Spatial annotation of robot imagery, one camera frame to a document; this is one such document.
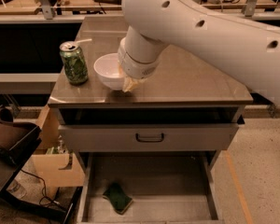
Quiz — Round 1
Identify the cardboard box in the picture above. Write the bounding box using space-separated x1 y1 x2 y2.
32 105 85 198

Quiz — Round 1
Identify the black drawer handle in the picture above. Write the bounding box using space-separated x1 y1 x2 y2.
135 133 165 143

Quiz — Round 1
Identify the green soda can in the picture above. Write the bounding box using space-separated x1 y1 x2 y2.
60 41 88 85

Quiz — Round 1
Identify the black floor cable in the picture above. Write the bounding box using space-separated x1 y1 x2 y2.
20 169 68 213

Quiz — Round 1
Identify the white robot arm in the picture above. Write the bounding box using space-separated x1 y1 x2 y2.
118 0 280 107

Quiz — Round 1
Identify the grey drawer cabinet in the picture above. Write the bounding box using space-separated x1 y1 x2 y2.
47 14 254 224

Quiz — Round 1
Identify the closed grey drawer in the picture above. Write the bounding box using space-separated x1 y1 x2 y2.
59 123 239 152

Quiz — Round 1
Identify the white ceramic bowl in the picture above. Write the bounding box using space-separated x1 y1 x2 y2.
93 53 124 91

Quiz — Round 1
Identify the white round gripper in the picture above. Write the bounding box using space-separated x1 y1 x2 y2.
118 38 160 92

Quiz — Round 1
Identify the green sponge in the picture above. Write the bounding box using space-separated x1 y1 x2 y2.
103 183 133 215

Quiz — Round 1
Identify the black chair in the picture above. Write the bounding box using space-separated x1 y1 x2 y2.
0 105 41 199

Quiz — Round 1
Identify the open bottom drawer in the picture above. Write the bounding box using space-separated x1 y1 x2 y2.
77 152 225 224

